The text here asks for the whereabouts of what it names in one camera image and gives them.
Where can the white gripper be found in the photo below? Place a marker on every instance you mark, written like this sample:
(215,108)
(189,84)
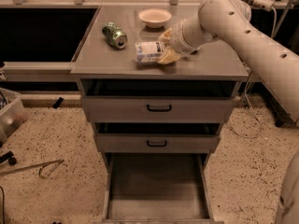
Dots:
(177,40)

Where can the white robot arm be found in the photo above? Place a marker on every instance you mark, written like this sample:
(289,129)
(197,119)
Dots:
(228,20)

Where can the grey drawer cabinet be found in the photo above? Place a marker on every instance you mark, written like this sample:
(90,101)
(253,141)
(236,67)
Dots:
(97,59)

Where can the top drawer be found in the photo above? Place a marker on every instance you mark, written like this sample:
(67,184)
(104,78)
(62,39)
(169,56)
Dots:
(145,100)

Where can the drawer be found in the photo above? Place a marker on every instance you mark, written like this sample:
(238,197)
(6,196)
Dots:
(145,100)
(157,137)
(157,189)

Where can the middle drawer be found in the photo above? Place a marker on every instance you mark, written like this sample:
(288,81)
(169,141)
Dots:
(157,137)

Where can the bottom drawer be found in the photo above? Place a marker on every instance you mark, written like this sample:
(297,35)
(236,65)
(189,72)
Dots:
(157,189)

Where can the white bowl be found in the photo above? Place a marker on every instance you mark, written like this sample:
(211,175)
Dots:
(154,17)

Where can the green soda can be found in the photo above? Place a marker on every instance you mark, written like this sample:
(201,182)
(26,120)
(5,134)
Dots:
(114,35)

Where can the black small floor object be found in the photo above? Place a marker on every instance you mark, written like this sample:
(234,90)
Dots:
(58,102)

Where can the clear plastic bin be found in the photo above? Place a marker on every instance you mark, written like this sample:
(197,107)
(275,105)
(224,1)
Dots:
(12,113)

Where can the metal rod on floor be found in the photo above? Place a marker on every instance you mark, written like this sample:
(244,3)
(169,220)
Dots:
(22,169)

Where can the black tool on floor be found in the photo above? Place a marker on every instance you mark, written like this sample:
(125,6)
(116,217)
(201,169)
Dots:
(9,156)

